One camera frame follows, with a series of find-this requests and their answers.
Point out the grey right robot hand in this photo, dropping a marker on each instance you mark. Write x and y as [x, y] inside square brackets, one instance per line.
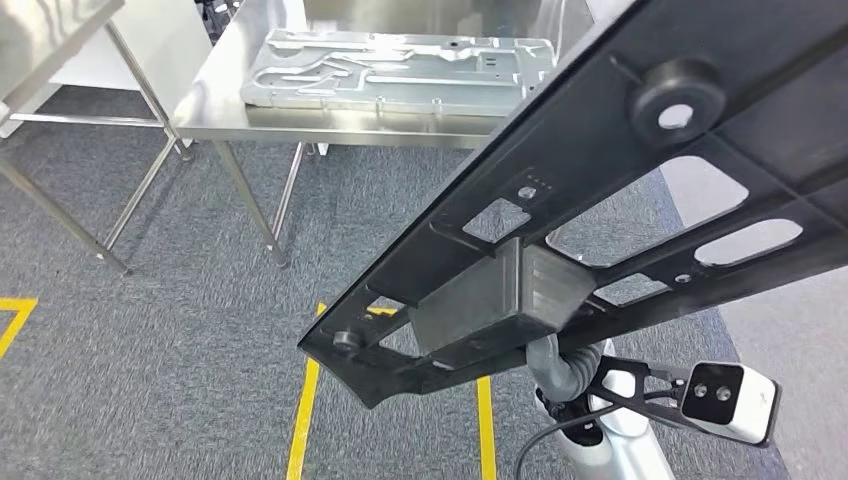
[546, 374]

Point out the black plastic frame part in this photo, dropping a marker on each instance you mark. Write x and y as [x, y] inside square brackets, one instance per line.
[596, 132]

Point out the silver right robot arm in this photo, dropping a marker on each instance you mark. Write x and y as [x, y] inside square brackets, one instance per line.
[623, 450]

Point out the steel workbench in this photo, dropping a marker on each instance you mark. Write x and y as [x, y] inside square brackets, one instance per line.
[225, 86]

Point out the yellow floor tape square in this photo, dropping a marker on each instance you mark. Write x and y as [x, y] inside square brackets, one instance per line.
[16, 306]
[301, 424]

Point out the machined aluminium jig plate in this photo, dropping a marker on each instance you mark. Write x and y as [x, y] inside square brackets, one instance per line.
[397, 86]

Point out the white panel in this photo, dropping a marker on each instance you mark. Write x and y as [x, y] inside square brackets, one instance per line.
[166, 46]

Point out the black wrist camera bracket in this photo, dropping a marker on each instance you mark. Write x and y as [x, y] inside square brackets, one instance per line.
[652, 381]

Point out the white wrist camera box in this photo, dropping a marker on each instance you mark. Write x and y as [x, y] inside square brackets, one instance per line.
[742, 411]

